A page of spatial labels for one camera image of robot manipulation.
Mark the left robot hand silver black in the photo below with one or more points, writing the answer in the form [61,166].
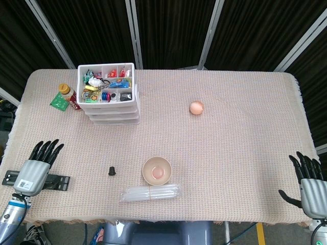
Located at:
[30,176]

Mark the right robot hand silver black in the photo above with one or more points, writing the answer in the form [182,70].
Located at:
[314,191]

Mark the small black rubber cap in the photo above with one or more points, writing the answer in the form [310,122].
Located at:
[111,171]

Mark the clear plastic storage bin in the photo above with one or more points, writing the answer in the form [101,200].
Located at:
[115,122]

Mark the white drawer organizer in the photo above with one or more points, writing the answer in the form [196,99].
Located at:
[112,113]

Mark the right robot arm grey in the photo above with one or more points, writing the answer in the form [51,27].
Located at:
[319,229]

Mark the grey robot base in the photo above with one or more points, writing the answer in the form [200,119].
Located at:
[158,233]

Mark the white cup with dark contents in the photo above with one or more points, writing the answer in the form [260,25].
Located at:
[114,96]

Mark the small pink item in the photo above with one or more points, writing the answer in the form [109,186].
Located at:
[97,75]

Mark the red plastic packet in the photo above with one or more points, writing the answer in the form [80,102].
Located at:
[123,72]

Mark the black folding stand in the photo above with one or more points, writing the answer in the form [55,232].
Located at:
[58,180]

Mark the sneaker shoe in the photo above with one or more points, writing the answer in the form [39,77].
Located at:
[33,232]

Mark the red coffee bottle yellow cap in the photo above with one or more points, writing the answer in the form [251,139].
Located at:
[71,98]

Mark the blue printed package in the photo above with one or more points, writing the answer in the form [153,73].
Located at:
[98,236]

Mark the beige woven tablecloth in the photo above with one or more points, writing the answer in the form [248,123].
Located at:
[230,153]

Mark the white metal table leg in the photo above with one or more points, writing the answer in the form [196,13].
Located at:
[227,232]

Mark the colourful snack packets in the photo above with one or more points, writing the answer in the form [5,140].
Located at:
[90,97]

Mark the yellow packet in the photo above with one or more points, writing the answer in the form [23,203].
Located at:
[90,87]

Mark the green candy packet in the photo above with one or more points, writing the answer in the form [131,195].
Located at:
[88,75]

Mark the clear wrapped straw bundle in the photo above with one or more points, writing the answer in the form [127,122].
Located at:
[150,193]

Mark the beige bowl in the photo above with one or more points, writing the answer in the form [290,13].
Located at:
[157,171]

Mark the blue packet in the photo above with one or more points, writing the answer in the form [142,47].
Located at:
[118,83]

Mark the brown eggshell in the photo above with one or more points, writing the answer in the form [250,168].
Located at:
[196,108]

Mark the grey metal partition post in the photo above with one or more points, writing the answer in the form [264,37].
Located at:
[9,96]
[210,35]
[322,149]
[51,33]
[301,43]
[135,35]

